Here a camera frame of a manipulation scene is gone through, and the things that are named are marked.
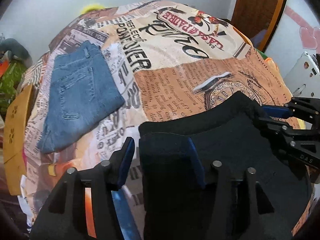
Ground black pants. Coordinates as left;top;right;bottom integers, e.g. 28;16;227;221
139;92;311;239

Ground white power strip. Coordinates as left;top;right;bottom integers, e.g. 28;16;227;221
284;51;320;99

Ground folded blue jeans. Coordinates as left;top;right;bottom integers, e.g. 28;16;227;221
37;41;125;154

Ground wooden door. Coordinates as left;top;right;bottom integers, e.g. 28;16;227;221
231;0;286;52

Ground printed newspaper-pattern bedspread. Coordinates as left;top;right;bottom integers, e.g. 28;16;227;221
24;1;291;239

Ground green patterned storage bag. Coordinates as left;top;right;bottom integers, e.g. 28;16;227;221
1;60;27;116

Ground yellow foam headboard pad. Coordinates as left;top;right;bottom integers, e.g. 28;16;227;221
80;3;105;15

